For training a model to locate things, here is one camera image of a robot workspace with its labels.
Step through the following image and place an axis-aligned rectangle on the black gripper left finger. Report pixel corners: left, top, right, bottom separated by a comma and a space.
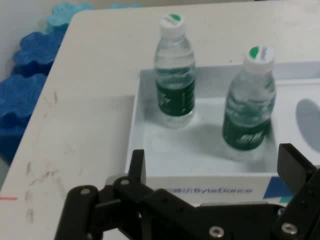
54, 149, 161, 240

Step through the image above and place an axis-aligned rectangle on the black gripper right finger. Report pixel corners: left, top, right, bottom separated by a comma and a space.
272, 143, 320, 240

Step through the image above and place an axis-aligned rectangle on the water bottle green label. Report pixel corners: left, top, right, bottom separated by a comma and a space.
221, 45, 277, 161
154, 12, 196, 129

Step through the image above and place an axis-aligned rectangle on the white cardboard box blue print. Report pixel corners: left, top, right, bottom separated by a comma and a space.
124, 61, 320, 208

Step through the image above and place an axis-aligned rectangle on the dark blue foam block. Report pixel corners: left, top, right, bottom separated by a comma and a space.
0, 72, 49, 166
12, 30, 66, 76

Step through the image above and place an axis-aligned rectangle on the light blue foam block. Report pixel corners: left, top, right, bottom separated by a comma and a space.
46, 1, 145, 34

